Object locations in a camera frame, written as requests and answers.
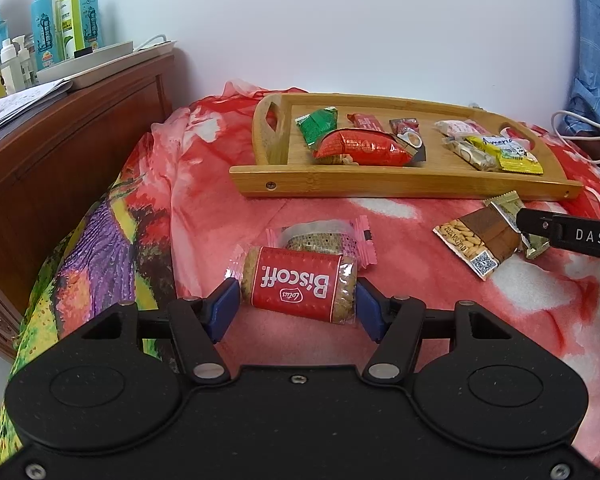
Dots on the white plastic tray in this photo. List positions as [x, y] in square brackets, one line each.
[90, 67]

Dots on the purple green patterned sheet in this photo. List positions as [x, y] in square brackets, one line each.
[90, 260]

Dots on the green spray bottle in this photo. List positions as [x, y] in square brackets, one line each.
[68, 20]

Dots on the brown red coffee sachet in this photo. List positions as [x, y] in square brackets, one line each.
[405, 127]

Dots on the stack of white papers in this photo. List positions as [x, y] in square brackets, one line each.
[25, 97]

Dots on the gold foil snack packet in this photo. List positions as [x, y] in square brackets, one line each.
[505, 202]

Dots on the small red wafer packet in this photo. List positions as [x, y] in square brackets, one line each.
[367, 121]

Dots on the yellow snack packet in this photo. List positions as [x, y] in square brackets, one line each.
[515, 157]

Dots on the clear white candy packet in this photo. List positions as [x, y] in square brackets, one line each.
[452, 127]

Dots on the brown peanut bar packet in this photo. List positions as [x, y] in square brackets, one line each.
[480, 240]

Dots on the white power strip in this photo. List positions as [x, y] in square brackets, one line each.
[155, 49]

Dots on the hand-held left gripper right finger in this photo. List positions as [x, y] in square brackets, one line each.
[372, 310]

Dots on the red biscuit packet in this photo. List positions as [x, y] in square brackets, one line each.
[295, 282]

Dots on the clear pink cookie packet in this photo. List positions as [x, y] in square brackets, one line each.
[315, 237]

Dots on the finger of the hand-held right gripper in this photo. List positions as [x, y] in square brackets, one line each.
[555, 232]

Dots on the clear beige snack packet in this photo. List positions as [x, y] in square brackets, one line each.
[472, 155]

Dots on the wooden cabinet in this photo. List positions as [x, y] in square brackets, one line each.
[55, 160]

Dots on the green snack packet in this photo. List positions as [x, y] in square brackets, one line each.
[320, 122]

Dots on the large red nut packet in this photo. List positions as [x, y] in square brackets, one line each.
[365, 147]

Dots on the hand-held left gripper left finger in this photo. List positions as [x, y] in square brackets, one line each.
[220, 310]

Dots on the wooden serving tray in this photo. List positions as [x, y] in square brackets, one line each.
[370, 182]

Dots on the red white floral blanket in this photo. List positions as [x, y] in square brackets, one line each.
[205, 200]

